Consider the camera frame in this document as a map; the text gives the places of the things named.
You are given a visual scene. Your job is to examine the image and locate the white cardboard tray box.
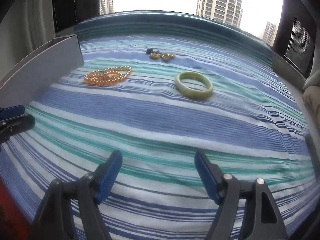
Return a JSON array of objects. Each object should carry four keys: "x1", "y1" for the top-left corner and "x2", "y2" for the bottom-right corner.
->
[{"x1": 1, "y1": 34, "x2": 84, "y2": 108}]

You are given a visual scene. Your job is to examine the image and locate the blue striped bed sheet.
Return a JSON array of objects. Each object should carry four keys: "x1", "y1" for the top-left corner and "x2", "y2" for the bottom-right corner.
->
[{"x1": 1, "y1": 11, "x2": 319, "y2": 239}]

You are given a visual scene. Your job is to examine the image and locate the green jade bangle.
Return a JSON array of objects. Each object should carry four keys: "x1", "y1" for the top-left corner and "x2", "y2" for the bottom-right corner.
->
[{"x1": 175, "y1": 72, "x2": 213, "y2": 100}]

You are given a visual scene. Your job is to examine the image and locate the dark window frame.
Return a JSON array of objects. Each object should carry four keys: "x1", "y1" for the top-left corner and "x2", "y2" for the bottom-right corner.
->
[{"x1": 52, "y1": 0, "x2": 100, "y2": 33}]

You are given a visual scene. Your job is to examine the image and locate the gold earrings pile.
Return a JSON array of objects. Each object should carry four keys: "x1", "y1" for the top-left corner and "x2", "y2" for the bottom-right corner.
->
[{"x1": 146, "y1": 48, "x2": 175, "y2": 62}]

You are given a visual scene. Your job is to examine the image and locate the grey air vent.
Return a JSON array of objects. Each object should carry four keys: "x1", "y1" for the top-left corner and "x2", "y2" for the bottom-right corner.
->
[{"x1": 285, "y1": 18, "x2": 314, "y2": 74}]

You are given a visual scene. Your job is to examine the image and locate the white curtain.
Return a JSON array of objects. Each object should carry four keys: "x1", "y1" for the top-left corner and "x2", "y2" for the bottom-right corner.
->
[{"x1": 1, "y1": 0, "x2": 55, "y2": 68}]

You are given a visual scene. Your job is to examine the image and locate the gold bead necklace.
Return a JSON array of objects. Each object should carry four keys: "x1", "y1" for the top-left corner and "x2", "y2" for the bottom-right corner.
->
[{"x1": 83, "y1": 65, "x2": 133, "y2": 87}]

